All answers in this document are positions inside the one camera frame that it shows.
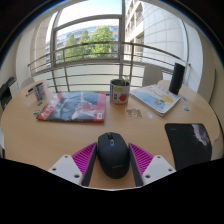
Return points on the black cylindrical bottle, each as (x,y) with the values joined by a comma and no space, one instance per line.
(176,78)

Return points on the black computer mouse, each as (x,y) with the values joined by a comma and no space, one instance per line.
(113,156)

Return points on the white chair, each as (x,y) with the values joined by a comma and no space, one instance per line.
(152,75)
(27,83)

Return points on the illustrated children's book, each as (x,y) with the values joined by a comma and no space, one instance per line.
(156,98)

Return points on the dark pen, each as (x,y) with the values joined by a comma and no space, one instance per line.
(30,91)

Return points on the metal balcony railing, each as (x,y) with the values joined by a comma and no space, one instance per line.
(100,61)

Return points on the beige sticker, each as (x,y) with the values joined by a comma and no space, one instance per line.
(134,113)

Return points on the white printed plant pot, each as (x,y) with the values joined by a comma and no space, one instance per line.
(119,95)

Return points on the red-edged magazine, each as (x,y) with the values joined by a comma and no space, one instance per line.
(75,106)

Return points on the black mouse pad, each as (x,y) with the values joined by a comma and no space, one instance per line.
(185,146)

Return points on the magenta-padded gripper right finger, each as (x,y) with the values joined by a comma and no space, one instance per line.
(156,168)

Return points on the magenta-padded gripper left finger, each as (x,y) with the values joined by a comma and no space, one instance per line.
(68,168)

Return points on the black printer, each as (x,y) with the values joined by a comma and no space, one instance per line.
(6,95)

